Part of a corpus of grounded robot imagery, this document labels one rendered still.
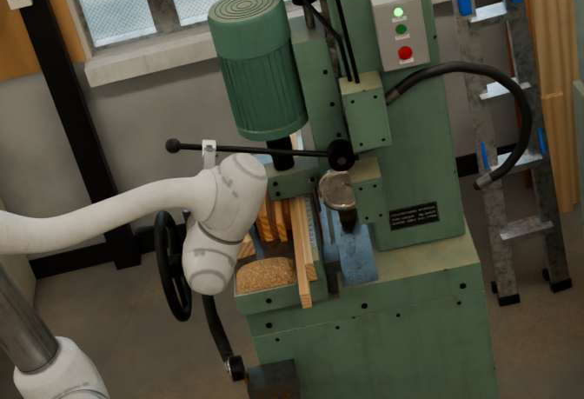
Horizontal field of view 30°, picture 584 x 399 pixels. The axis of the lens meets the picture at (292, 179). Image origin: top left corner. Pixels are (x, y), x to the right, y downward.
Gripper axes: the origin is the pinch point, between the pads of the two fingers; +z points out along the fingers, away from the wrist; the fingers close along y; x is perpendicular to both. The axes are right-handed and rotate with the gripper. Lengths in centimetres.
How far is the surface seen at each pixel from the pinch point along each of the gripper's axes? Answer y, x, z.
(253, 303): -26.1, -11.6, -15.5
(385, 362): -49, -47, -9
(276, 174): -7.6, -17.0, 11.1
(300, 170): -6.0, -22.6, 10.5
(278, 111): 12.6, -15.5, 6.0
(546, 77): -31, -117, 115
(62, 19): -29, 48, 138
